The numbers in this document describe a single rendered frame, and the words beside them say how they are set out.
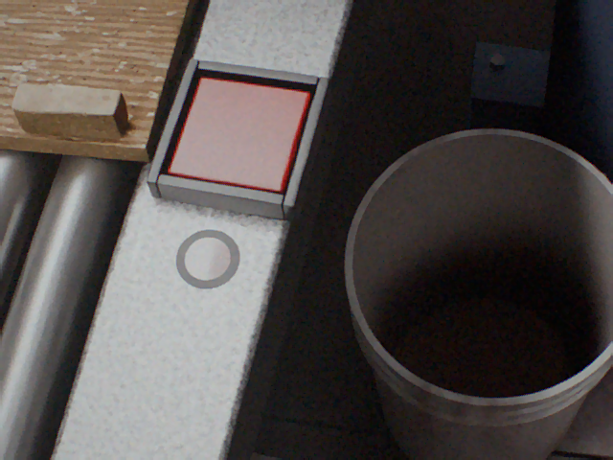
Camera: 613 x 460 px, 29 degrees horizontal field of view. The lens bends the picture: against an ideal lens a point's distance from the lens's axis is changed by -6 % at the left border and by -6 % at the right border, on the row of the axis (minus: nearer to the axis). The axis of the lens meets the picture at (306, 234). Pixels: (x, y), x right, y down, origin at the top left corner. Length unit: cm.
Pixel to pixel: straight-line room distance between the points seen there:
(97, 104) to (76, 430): 16
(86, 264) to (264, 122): 11
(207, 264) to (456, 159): 72
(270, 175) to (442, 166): 70
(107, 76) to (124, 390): 17
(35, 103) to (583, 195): 80
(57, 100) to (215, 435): 18
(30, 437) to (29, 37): 22
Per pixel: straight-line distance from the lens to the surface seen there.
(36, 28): 69
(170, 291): 61
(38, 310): 62
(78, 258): 63
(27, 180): 66
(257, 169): 62
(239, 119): 63
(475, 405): 116
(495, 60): 176
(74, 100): 62
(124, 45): 67
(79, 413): 60
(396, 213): 132
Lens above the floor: 146
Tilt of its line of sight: 62 degrees down
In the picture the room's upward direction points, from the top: 11 degrees counter-clockwise
